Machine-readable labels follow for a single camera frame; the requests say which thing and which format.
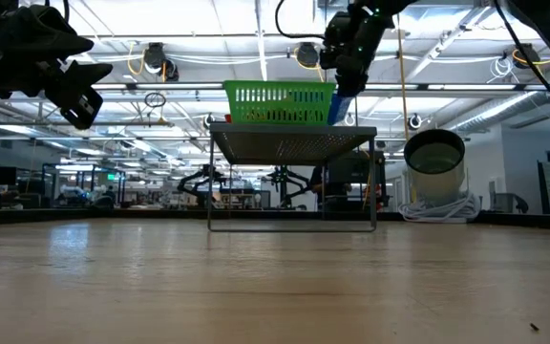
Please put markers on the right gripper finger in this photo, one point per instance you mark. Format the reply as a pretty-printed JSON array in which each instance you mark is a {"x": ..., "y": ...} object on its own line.
[{"x": 351, "y": 88}]

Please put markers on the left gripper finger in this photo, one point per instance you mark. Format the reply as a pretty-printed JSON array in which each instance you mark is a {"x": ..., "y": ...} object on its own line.
[
  {"x": 46, "y": 36},
  {"x": 77, "y": 88}
]

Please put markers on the green plastic basket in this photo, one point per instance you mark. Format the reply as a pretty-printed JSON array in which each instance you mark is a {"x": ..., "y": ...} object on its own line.
[{"x": 280, "y": 102}]

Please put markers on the grey perforated metal shelf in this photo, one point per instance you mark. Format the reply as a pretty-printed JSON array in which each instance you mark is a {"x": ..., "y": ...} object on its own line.
[{"x": 294, "y": 145}]

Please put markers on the red plastic basket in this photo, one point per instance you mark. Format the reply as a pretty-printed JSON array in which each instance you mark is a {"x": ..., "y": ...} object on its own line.
[{"x": 228, "y": 119}]

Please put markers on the black equipment cabinet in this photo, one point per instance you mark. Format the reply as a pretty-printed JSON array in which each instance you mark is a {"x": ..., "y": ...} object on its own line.
[{"x": 351, "y": 172}]

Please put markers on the long ceiling light bar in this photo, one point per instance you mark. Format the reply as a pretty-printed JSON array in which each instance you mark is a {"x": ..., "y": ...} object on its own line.
[{"x": 160, "y": 86}]

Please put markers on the person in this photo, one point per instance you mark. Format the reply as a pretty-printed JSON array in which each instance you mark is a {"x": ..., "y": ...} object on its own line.
[{"x": 317, "y": 184}]

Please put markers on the black background robot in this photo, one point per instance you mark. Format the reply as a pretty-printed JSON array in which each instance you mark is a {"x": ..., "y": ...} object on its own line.
[{"x": 284, "y": 180}]

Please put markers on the grey trash bin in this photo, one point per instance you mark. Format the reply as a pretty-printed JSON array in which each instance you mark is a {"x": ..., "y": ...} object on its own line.
[{"x": 503, "y": 203}]

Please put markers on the tiny black speck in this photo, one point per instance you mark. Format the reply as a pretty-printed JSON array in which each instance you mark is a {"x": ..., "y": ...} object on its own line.
[{"x": 534, "y": 327}]

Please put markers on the silver ventilation duct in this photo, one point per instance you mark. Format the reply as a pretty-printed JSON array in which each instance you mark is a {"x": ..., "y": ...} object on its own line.
[{"x": 494, "y": 112}]

